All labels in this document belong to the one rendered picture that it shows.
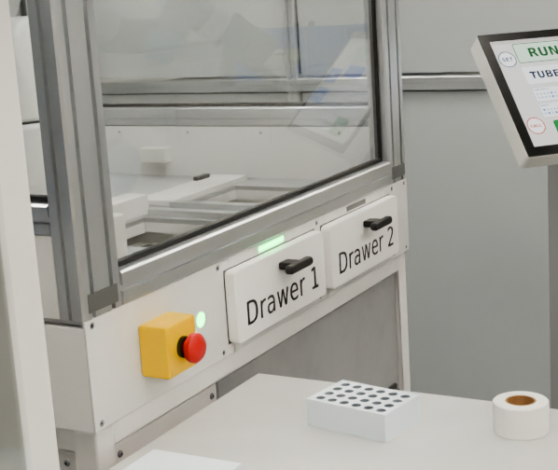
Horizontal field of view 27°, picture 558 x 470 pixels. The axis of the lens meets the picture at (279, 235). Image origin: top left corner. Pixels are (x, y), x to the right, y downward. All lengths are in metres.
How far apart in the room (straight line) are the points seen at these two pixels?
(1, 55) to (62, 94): 0.43
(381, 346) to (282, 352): 0.40
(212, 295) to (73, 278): 0.31
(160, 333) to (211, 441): 0.16
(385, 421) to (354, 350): 0.68
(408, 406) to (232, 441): 0.23
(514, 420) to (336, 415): 0.23
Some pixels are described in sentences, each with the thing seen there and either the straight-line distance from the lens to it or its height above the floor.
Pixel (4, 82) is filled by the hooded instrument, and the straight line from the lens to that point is 0.99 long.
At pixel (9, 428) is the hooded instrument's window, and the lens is 1.00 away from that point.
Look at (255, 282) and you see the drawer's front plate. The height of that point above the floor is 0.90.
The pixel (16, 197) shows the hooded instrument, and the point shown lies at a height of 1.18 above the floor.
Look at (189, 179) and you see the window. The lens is 1.66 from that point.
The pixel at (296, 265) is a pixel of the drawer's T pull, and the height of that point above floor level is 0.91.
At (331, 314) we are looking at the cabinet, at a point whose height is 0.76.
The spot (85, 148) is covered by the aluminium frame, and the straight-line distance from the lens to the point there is 1.44.
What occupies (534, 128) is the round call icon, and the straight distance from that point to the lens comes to 2.46.
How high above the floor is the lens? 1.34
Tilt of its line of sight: 12 degrees down
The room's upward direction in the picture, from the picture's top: 4 degrees counter-clockwise
